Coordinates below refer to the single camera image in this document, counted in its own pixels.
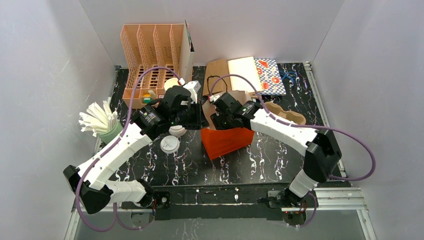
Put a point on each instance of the blue checkered paper bag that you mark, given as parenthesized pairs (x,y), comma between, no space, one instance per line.
(269,77)

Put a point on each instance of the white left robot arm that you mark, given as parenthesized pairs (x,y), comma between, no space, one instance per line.
(90,181)

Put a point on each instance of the cream paper bag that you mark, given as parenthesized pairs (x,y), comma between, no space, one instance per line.
(245,67)

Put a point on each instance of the orange paper bag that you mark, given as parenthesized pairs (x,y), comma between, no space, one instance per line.
(220,142)

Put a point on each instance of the stack of white paper cups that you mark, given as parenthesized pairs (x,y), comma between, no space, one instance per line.
(169,83)

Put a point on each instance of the green stamp box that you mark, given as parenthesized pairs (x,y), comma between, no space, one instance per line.
(146,100)

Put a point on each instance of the blue rubber bands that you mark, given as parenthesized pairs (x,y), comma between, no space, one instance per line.
(290,75)

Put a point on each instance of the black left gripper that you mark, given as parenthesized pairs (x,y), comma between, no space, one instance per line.
(192,114)

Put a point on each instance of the green paper cup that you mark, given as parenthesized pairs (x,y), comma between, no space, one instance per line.
(111,134)

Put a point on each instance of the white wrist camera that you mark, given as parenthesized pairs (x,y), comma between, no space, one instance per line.
(213,98)
(193,87)

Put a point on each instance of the white lid stack upper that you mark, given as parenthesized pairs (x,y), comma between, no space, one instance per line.
(177,130)

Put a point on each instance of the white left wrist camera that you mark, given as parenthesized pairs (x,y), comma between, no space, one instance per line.
(193,87)

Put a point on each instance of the brown pulp cup carrier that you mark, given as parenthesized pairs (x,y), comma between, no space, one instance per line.
(289,115)

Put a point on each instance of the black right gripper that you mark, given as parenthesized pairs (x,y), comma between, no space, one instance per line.
(220,118)

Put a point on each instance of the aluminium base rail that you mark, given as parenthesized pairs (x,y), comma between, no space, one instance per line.
(324,198)

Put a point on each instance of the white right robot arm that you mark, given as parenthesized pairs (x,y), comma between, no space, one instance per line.
(318,146)

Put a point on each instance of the pink desk organizer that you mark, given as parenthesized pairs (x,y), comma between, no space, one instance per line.
(154,54)

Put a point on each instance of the white wrapped straws bundle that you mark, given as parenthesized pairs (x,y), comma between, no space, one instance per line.
(99,119)

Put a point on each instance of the translucent white bottle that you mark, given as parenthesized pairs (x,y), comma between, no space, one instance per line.
(152,93)

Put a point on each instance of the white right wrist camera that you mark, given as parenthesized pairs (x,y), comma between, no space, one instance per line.
(213,98)

